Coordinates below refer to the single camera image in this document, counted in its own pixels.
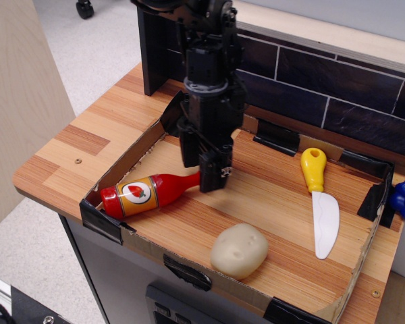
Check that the red hot sauce bottle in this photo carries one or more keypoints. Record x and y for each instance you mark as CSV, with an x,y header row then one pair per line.
x,y
127,199

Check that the cardboard fence with black tape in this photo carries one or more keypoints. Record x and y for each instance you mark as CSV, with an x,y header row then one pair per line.
x,y
162,256

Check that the beige toy potato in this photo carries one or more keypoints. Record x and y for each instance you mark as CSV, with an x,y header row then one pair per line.
x,y
239,251

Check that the dark tile backsplash panel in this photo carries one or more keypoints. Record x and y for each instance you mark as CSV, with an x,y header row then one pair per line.
x,y
345,86

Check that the black caster wheel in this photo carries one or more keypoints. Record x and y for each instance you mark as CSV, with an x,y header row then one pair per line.
x,y
85,9

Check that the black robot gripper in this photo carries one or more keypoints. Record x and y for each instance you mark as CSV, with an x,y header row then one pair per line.
x,y
211,113

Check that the light plywood panel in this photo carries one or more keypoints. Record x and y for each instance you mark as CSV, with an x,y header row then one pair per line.
x,y
34,105

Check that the black equipment base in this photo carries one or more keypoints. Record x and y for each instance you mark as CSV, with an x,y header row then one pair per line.
x,y
17,307

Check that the yellow handled toy knife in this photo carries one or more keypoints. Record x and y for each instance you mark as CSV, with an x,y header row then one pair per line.
x,y
326,212

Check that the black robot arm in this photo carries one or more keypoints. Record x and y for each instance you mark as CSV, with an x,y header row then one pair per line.
x,y
207,36

